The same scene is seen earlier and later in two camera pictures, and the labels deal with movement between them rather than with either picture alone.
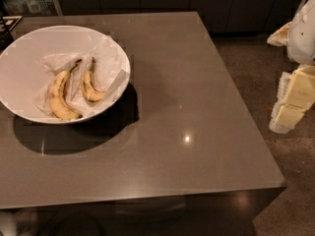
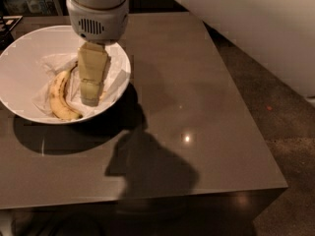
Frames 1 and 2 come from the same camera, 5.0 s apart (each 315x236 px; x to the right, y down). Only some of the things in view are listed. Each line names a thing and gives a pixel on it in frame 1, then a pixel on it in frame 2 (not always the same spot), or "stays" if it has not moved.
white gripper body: (303, 38) → (98, 23)
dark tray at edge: (7, 23) stays
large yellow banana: (57, 96) stays
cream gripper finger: (295, 94) → (94, 59)
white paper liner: (111, 71) stays
